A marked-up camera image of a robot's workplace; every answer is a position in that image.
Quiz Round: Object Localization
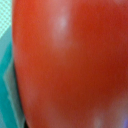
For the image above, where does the white woven placemat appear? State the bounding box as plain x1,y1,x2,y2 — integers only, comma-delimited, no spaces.
0,0,12,39

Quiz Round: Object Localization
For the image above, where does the red tomato toy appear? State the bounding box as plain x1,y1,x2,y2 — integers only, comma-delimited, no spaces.
12,0,128,128

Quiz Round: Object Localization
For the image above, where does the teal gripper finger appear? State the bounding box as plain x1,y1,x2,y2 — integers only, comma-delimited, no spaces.
0,29,25,128

